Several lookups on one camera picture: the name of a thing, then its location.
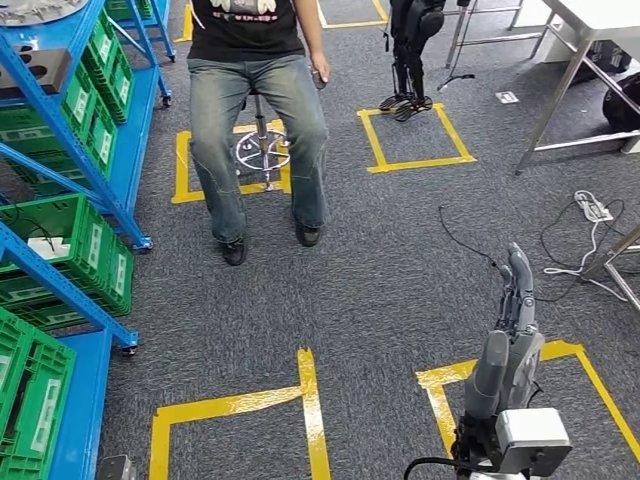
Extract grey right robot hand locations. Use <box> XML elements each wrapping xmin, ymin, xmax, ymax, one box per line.
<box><xmin>463</xmin><ymin>243</ymin><xmax>546</xmax><ymax>425</ymax></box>

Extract person's left hand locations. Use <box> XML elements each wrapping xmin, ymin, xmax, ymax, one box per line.
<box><xmin>309</xmin><ymin>51</ymin><xmax>331</xmax><ymax>87</ymax></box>

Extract chrome stool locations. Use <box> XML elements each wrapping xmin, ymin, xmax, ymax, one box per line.
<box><xmin>235</xmin><ymin>92</ymin><xmax>292</xmax><ymax>195</ymax></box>

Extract person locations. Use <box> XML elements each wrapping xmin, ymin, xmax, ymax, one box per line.
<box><xmin>187</xmin><ymin>0</ymin><xmax>332</xmax><ymax>268</ymax></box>

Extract black humanoid robot legs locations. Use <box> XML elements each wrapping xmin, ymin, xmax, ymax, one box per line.
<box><xmin>378</xmin><ymin>0</ymin><xmax>447</xmax><ymax>124</ymax></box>

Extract yellow floor tape square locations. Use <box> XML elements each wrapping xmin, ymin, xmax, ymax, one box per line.
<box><xmin>357</xmin><ymin>102</ymin><xmax>478</xmax><ymax>176</ymax></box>

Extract white power strip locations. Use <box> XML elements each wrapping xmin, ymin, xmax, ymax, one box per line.
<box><xmin>574</xmin><ymin>190</ymin><xmax>614</xmax><ymax>224</ymax></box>

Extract black bag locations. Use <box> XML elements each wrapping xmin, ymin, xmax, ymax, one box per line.
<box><xmin>602</xmin><ymin>71</ymin><xmax>640</xmax><ymax>134</ymax></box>
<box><xmin>570</xmin><ymin>39</ymin><xmax>633</xmax><ymax>86</ymax></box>

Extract white desk steel legs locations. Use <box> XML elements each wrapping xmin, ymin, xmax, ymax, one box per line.
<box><xmin>515</xmin><ymin>0</ymin><xmax>640</xmax><ymax>177</ymax></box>

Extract grey metal block with holes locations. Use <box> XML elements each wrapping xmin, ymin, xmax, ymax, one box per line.
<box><xmin>0</xmin><ymin>46</ymin><xmax>72</xmax><ymax>96</ymax></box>

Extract grey round plate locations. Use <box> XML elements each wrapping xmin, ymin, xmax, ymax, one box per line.
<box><xmin>0</xmin><ymin>0</ymin><xmax>90</xmax><ymax>28</ymax></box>

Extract small white flat item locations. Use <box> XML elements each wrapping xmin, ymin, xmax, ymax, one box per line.
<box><xmin>27</xmin><ymin>236</ymin><xmax>72</xmax><ymax>261</ymax></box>

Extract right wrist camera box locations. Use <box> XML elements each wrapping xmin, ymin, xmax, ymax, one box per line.
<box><xmin>494</xmin><ymin>407</ymin><xmax>573</xmax><ymax>478</ymax></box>

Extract white floor cable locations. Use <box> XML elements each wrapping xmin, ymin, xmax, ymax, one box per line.
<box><xmin>543</xmin><ymin>218</ymin><xmax>629</xmax><ymax>304</ymax></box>

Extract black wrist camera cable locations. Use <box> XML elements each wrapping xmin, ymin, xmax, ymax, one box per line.
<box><xmin>404</xmin><ymin>455</ymin><xmax>484</xmax><ymax>480</ymax></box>

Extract black floor cable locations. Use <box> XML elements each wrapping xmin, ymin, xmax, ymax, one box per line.
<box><xmin>437</xmin><ymin>72</ymin><xmax>477</xmax><ymax>93</ymax></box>
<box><xmin>438</xmin><ymin>198</ymin><xmax>626</xmax><ymax>306</ymax></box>

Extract steel frame table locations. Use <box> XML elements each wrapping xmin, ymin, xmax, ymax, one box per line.
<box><xmin>444</xmin><ymin>0</ymin><xmax>526</xmax><ymax>70</ymax></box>

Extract black coiled cable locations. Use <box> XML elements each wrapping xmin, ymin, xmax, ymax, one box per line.
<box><xmin>0</xmin><ymin>205</ymin><xmax>57</xmax><ymax>256</ymax></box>

